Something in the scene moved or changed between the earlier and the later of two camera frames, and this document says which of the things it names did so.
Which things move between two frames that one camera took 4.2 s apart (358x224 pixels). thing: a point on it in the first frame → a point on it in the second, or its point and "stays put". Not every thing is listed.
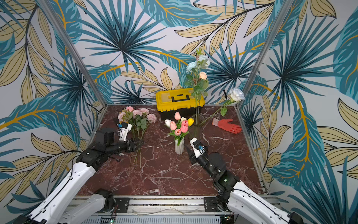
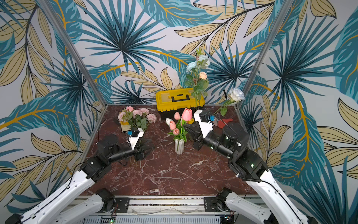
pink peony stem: x=124 y=116 stays put
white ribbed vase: x=179 y=149 stays put
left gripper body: x=128 y=146 → x=138 y=154
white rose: x=236 y=95 stays put
